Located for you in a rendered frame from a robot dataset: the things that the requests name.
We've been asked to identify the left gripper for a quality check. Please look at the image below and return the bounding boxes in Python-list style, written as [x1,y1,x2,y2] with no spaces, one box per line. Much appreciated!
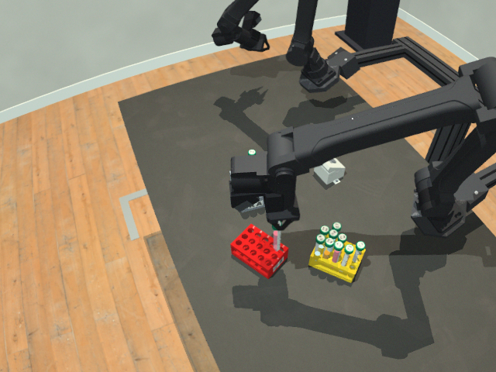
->
[266,183,300,231]

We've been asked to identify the yellow tube rack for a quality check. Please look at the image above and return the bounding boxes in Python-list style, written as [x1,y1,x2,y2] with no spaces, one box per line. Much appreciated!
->
[308,242,365,283]

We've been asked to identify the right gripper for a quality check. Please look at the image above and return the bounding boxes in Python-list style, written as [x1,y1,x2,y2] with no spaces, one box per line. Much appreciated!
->
[239,30,270,52]

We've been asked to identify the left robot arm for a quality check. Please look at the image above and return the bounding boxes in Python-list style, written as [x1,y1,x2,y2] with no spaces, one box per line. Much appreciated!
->
[229,57,496,233]

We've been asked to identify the red tube rack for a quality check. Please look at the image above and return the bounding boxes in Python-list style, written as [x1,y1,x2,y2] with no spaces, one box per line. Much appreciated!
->
[230,224,288,279]

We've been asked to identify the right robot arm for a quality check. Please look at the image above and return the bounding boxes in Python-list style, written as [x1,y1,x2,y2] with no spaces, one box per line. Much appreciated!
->
[212,0,336,87]

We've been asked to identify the grey tube rack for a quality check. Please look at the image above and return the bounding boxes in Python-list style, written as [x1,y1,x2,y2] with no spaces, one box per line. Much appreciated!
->
[229,171,265,212]

